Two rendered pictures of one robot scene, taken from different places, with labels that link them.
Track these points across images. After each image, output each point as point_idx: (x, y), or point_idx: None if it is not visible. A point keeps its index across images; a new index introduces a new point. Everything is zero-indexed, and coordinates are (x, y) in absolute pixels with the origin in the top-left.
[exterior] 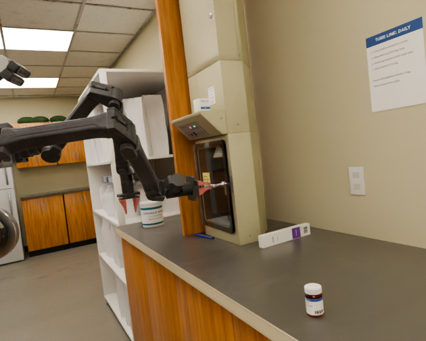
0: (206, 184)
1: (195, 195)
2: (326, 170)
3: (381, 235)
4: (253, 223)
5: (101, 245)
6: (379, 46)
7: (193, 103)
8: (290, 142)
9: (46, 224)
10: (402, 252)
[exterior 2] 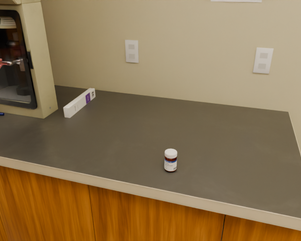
0: None
1: None
2: (102, 41)
3: (148, 92)
4: (51, 95)
5: None
6: None
7: None
8: (62, 10)
9: None
10: (172, 104)
